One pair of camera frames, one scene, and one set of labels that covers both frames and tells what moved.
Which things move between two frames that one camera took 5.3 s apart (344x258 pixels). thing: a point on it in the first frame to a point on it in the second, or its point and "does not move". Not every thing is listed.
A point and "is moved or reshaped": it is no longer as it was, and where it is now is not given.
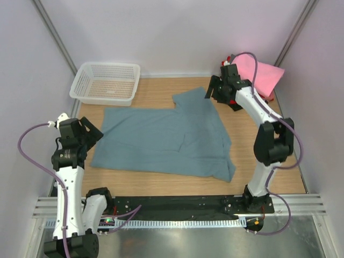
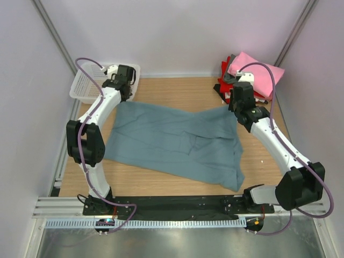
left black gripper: (94, 135) to (127, 98)
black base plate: (158, 208) does not move
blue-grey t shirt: (189, 139) is moved or reshaped
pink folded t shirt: (267, 76) does not move
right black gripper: (215, 95) to (231, 106)
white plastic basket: (106, 84) does not move
